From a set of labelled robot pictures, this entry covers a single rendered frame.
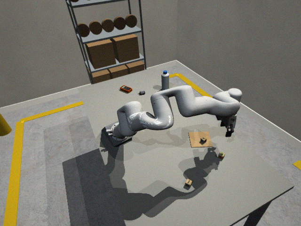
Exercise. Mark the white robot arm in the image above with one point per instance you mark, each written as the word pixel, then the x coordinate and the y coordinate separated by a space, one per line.
pixel 132 118

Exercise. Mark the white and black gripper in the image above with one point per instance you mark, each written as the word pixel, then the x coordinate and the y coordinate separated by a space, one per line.
pixel 229 121

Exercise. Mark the white bottle with blue cap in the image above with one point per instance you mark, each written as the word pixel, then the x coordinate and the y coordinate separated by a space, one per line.
pixel 165 80

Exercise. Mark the tan flat mat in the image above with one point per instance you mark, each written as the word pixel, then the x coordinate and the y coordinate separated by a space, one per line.
pixel 195 139

